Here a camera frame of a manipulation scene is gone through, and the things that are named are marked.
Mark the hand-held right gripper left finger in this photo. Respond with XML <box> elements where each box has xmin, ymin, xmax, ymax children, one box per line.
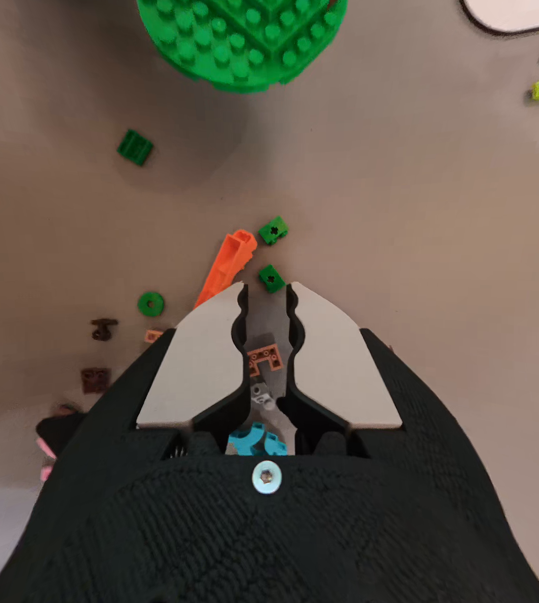
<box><xmin>135</xmin><ymin>281</ymin><xmax>251</xmax><ymax>431</ymax></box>

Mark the orange lego bracket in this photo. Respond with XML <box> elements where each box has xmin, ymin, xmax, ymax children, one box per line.
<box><xmin>247</xmin><ymin>344</ymin><xmax>281</xmax><ymax>372</ymax></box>

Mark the black and pink lego piece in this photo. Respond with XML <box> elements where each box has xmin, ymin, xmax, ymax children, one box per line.
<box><xmin>34</xmin><ymin>404</ymin><xmax>88</xmax><ymax>481</ymax></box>

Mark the grey lego piece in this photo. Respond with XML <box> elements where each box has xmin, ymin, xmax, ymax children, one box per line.
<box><xmin>250</xmin><ymin>381</ymin><xmax>277</xmax><ymax>410</ymax></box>

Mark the brown lego plate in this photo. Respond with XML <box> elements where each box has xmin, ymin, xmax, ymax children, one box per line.
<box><xmin>81</xmin><ymin>366</ymin><xmax>111</xmax><ymax>393</ymax></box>

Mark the green lego brick with hole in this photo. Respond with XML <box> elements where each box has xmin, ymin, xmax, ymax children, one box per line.
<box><xmin>257</xmin><ymin>264</ymin><xmax>286</xmax><ymax>293</ymax></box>
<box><xmin>257</xmin><ymin>214</ymin><xmax>289</xmax><ymax>246</ymax></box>

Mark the blue lego piece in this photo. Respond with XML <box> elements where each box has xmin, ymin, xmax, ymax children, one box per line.
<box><xmin>227</xmin><ymin>422</ymin><xmax>287</xmax><ymax>457</ymax></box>

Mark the orange brick separator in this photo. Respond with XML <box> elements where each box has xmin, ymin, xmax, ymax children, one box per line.
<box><xmin>194</xmin><ymin>228</ymin><xmax>257</xmax><ymax>309</ymax></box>

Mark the green lego model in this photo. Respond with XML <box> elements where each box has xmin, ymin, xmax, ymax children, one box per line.
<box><xmin>135</xmin><ymin>0</ymin><xmax>347</xmax><ymax>93</ymax></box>

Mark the white mat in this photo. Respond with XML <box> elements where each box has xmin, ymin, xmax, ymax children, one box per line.
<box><xmin>460</xmin><ymin>0</ymin><xmax>539</xmax><ymax>34</ymax></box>

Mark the green round lego piece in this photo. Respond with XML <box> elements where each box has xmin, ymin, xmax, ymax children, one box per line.
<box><xmin>137</xmin><ymin>291</ymin><xmax>165</xmax><ymax>317</ymax></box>

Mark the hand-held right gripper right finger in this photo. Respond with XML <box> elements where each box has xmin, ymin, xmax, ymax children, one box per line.
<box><xmin>278</xmin><ymin>281</ymin><xmax>403</xmax><ymax>431</ymax></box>

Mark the green lego plate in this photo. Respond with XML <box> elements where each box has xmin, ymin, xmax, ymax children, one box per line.
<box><xmin>116</xmin><ymin>127</ymin><xmax>153</xmax><ymax>166</ymax></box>

